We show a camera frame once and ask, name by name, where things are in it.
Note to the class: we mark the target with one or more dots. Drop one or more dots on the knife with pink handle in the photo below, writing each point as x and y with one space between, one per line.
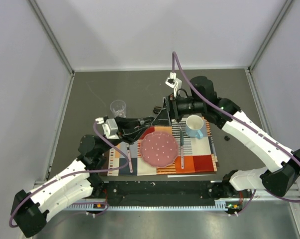
182 148

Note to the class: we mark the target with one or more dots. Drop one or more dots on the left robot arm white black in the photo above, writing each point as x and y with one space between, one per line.
32 210

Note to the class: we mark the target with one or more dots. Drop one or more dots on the black earbud charging case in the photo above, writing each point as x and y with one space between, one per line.
156 110

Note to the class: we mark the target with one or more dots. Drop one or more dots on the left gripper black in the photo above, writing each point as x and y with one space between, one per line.
128 128

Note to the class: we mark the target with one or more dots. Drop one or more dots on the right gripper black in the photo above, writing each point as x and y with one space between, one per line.
170 105

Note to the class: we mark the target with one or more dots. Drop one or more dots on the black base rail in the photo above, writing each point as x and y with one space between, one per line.
165 193

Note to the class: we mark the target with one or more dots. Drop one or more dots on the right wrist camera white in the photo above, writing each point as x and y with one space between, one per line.
173 82

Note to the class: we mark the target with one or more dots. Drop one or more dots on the fork with pink handle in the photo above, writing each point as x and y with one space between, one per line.
129 159

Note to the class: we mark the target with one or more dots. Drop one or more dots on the white blue mug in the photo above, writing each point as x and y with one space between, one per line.
194 126

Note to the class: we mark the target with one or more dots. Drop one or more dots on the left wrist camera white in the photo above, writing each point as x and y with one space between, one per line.
109 126

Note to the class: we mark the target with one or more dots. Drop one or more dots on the aluminium frame profile front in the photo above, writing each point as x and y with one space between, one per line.
81 197

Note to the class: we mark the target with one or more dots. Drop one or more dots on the colourful patchwork placemat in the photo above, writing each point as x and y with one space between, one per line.
199 154

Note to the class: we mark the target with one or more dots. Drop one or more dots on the clear plastic cup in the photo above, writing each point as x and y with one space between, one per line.
118 108

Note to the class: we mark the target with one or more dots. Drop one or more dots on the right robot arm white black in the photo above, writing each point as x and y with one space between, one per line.
282 164

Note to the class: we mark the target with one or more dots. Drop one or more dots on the pink dotted plate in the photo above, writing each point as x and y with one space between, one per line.
159 149

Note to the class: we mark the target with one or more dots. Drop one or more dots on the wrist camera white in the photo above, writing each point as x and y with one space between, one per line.
173 82
109 126

